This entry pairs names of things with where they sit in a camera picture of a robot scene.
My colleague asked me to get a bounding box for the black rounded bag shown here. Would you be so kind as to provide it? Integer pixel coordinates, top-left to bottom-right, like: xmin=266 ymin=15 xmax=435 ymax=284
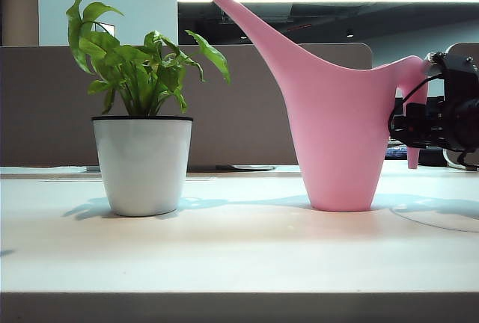
xmin=418 ymin=149 xmax=448 ymax=166

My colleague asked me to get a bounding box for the long brown desk partition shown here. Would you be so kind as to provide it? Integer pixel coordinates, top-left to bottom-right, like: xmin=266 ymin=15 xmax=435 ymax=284
xmin=0 ymin=42 xmax=373 ymax=169

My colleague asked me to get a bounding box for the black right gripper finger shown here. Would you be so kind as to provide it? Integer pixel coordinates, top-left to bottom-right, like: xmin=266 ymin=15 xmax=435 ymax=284
xmin=406 ymin=102 xmax=446 ymax=124
xmin=390 ymin=115 xmax=446 ymax=149

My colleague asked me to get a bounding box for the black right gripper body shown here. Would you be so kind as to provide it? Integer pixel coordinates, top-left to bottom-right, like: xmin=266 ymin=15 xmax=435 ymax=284
xmin=443 ymin=99 xmax=479 ymax=153

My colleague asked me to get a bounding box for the white plant pot black rim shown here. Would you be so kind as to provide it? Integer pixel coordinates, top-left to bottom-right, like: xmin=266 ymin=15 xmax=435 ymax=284
xmin=91 ymin=115 xmax=194 ymax=218

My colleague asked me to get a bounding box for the pink plastic watering can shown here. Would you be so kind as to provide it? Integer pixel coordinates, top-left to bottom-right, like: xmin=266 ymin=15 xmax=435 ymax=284
xmin=201 ymin=0 xmax=431 ymax=212

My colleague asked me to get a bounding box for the green leafy plant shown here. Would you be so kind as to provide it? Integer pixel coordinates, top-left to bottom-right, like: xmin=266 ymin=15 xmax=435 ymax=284
xmin=65 ymin=0 xmax=231 ymax=117

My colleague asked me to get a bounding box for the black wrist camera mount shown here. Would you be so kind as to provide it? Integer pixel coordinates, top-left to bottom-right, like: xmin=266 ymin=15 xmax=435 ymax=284
xmin=441 ymin=52 xmax=479 ymax=103

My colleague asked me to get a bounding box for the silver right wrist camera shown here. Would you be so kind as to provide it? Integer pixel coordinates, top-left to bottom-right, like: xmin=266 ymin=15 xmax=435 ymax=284
xmin=424 ymin=52 xmax=446 ymax=76

